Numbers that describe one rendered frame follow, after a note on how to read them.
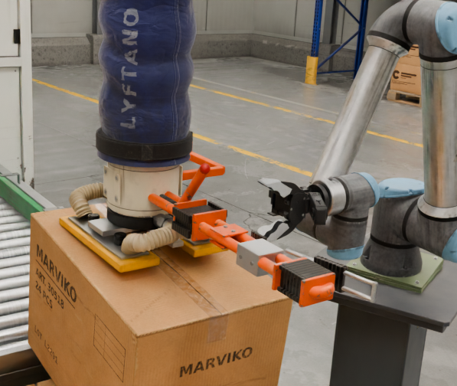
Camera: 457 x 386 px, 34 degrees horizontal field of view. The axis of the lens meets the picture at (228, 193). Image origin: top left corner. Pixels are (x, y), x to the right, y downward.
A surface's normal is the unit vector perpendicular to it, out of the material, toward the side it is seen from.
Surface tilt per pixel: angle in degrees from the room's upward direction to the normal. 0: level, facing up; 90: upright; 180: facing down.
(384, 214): 92
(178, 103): 75
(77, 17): 90
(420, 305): 0
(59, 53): 90
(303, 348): 0
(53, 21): 90
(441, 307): 0
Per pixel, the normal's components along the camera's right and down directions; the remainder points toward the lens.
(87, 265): 0.12, -0.91
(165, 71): 0.34, 0.00
